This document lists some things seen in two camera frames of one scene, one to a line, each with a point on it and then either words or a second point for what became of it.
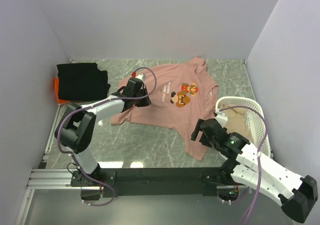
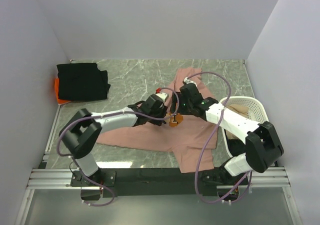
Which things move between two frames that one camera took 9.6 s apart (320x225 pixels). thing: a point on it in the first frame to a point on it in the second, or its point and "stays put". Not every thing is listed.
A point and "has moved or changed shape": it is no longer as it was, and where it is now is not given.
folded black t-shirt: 81,81 stays put
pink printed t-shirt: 181,95 has moved or changed shape
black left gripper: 146,102 to 162,110
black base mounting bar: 150,182 stays put
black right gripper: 195,133 to 181,111
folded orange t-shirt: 59,100 stays put
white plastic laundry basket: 255,120 stays put
